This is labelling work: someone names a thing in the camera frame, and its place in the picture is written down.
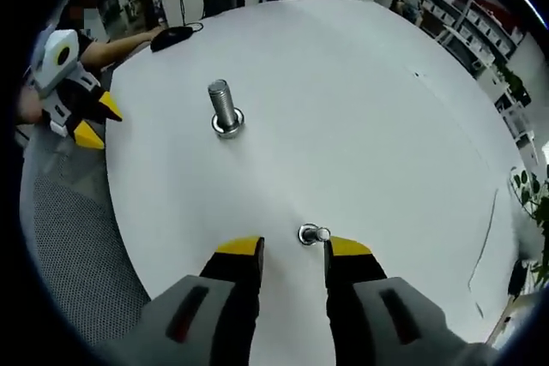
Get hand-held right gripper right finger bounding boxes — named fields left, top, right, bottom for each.
left=323, top=235, right=501, bottom=366

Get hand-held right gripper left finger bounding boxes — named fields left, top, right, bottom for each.
left=100, top=235, right=266, bottom=366

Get small steel threaded stud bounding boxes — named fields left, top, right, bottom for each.
left=298, top=222, right=332, bottom=249

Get large steel threaded stud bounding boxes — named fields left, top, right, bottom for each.
left=208, top=78, right=246, bottom=141

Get person's left hand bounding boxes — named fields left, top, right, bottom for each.
left=16, top=85, right=46, bottom=126

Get grey mesh office chair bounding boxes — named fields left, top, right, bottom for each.
left=19, top=125, right=154, bottom=348

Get white desk cabinet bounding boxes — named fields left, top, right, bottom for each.
left=156, top=0, right=207, bottom=27

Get white paper sheet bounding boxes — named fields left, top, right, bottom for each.
left=467, top=188, right=522, bottom=320

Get potted green plant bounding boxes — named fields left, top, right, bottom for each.
left=508, top=167, right=549, bottom=294

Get white low cabinet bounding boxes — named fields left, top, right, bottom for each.
left=475, top=63, right=542, bottom=165

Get shelving with white bins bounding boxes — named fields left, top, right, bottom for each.
left=419, top=0, right=528, bottom=67

